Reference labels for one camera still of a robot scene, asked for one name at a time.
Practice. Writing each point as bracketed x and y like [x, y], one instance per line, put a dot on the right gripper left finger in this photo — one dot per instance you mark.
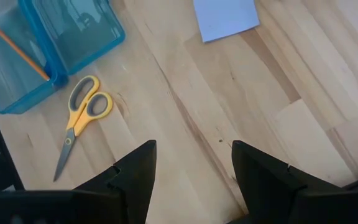
[135, 174]

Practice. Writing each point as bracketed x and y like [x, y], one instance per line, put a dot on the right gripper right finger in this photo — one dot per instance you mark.
[259, 180]

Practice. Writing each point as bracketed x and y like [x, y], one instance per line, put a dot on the blue transparent pencil case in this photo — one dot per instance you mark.
[79, 34]

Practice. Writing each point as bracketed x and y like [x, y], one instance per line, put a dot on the orange wooden pencil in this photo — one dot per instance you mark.
[22, 53]

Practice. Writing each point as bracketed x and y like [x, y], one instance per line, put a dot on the lilac sticky note pad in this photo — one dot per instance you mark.
[225, 17]

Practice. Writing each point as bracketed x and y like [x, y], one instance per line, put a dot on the black metal table frame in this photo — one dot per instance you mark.
[2, 140]

